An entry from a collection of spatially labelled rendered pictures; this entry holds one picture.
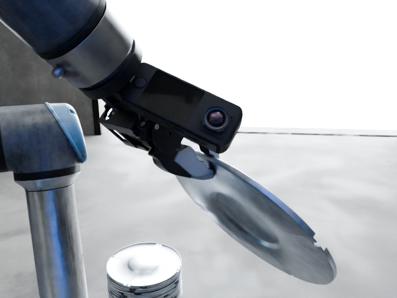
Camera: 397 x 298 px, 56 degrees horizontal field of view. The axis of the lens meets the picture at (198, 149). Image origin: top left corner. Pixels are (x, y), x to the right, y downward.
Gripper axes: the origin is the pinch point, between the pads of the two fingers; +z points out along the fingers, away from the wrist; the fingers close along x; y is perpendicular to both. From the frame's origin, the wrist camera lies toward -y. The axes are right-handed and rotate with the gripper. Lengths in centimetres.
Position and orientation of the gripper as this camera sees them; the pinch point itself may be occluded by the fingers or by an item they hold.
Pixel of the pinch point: (214, 168)
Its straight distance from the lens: 48.5
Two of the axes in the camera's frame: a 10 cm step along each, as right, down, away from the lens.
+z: 4.7, 5.2, 7.1
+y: -7.4, -2.0, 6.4
